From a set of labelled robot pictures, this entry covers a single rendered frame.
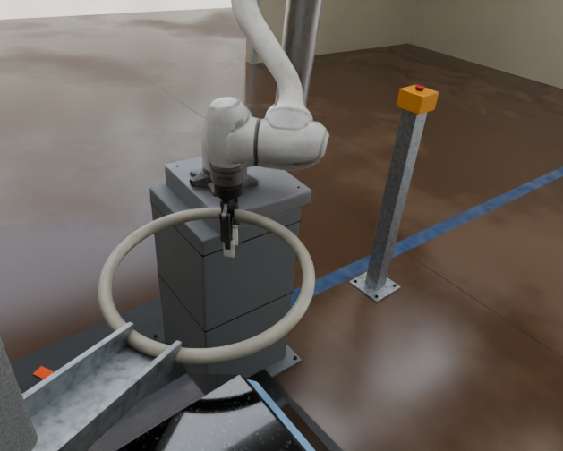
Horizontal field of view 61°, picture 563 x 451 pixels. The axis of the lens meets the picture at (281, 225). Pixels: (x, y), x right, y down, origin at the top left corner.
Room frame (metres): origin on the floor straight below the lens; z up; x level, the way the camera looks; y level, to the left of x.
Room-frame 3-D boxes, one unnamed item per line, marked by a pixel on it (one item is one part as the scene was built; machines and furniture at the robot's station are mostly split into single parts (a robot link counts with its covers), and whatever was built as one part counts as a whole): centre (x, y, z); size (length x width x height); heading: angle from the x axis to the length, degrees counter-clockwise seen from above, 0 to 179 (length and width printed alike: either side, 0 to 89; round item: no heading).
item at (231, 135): (1.06, 0.13, 1.22); 0.13 x 0.11 x 0.16; 87
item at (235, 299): (1.47, 0.21, 0.40); 0.50 x 0.50 x 0.80; 39
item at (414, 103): (2.00, -0.54, 0.54); 0.20 x 0.20 x 1.09; 43
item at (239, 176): (1.06, 0.14, 1.12); 0.09 x 0.09 x 0.06
